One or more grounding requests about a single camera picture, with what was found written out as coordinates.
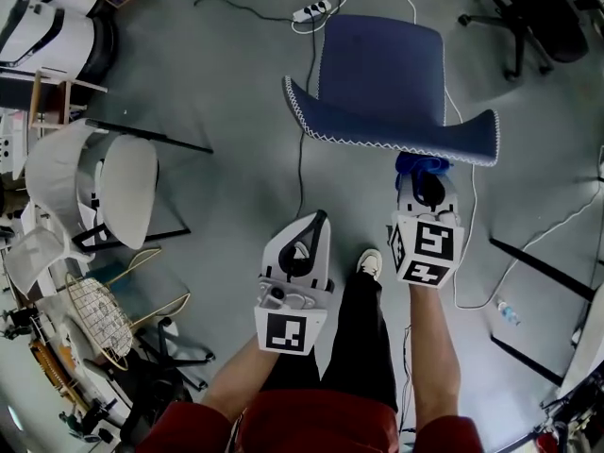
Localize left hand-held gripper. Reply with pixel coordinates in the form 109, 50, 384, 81
253, 209, 335, 356

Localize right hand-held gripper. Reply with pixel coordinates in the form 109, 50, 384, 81
389, 168, 466, 288

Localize blue cloth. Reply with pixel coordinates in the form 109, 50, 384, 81
394, 151, 457, 191

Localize person's left forearm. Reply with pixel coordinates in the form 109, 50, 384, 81
200, 335, 287, 425

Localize person's right forearm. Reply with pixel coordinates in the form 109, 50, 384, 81
407, 278, 467, 427

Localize white shell chair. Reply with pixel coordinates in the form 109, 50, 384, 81
24, 118, 161, 254

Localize black swivel chair base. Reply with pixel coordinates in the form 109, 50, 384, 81
118, 316, 217, 445

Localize black office chair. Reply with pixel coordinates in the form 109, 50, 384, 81
457, 0, 592, 82

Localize white mesh chair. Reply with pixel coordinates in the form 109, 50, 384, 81
3, 226, 73, 297

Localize person's white shoe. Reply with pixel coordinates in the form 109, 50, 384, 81
354, 247, 384, 282

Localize clear water bottle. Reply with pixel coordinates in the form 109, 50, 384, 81
495, 297, 523, 327

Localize person's black trousers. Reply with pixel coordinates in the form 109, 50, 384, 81
260, 271, 400, 415

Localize white power strip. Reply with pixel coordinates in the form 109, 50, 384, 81
292, 0, 332, 24

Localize person's red shirt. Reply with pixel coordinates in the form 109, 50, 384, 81
135, 388, 483, 453

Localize white and black machine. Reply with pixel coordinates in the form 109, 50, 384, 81
0, 0, 118, 78

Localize white power cable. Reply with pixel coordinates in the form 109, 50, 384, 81
290, 0, 495, 310

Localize long black cable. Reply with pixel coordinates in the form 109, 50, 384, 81
294, 0, 342, 222

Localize black metal table frame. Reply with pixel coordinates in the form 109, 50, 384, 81
70, 118, 214, 250
488, 236, 598, 387

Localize thin white cable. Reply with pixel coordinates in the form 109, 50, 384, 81
490, 144, 604, 301

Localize thin black cable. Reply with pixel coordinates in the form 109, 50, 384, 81
397, 324, 418, 436

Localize gold wire chair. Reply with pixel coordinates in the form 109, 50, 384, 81
63, 246, 193, 373

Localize wooden stool frame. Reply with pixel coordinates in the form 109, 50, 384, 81
27, 67, 109, 132

